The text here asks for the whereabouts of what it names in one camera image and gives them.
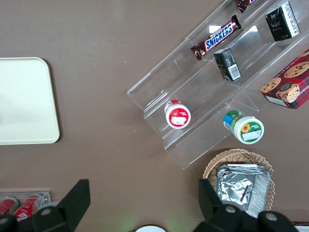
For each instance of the small black carton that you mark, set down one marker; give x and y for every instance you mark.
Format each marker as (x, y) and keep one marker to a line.
(281, 21)
(228, 65)

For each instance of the clear acrylic stepped display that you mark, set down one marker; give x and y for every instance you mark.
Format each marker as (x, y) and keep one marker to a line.
(193, 96)

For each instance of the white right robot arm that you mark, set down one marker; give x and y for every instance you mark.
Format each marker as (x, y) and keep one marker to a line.
(150, 229)

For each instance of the white rectangular snack tray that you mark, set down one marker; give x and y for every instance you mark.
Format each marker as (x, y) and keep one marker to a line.
(304, 229)

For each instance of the red cola bottle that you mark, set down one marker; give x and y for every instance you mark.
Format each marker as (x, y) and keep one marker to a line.
(8, 205)
(27, 205)

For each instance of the clear acrylic bottle rack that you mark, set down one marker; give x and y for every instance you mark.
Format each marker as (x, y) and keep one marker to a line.
(47, 197)

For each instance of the light wicker basket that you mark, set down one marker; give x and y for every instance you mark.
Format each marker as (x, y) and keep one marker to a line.
(231, 154)

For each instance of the red tartan cookie box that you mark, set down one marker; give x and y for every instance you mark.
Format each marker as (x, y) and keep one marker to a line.
(289, 84)

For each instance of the silver foil packets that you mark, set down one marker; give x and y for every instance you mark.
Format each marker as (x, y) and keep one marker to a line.
(236, 191)

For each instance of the red lid cup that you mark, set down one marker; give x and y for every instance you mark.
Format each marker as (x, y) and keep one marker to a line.
(178, 117)

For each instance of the green lid cup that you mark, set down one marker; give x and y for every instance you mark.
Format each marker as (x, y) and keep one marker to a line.
(246, 129)

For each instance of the cream plastic tray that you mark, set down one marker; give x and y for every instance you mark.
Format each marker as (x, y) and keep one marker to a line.
(26, 101)

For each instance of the Snickers chocolate bar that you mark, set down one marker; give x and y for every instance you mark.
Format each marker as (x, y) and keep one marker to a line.
(217, 38)
(246, 4)

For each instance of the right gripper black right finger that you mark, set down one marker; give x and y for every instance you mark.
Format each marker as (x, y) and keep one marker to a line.
(217, 217)

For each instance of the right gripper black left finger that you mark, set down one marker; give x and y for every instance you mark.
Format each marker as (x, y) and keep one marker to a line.
(72, 205)

